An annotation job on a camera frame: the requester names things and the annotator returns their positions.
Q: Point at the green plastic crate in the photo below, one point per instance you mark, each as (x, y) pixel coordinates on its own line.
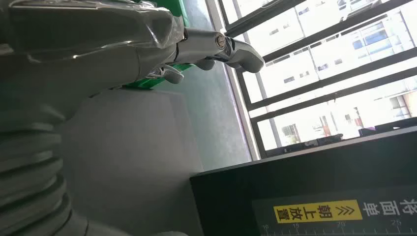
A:
(146, 84)

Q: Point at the black inbound scanner machine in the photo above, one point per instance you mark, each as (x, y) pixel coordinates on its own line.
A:
(293, 176)

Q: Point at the black window frame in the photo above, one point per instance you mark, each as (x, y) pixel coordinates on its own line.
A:
(325, 82)

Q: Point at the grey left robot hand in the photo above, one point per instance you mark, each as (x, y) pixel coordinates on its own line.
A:
(81, 49)

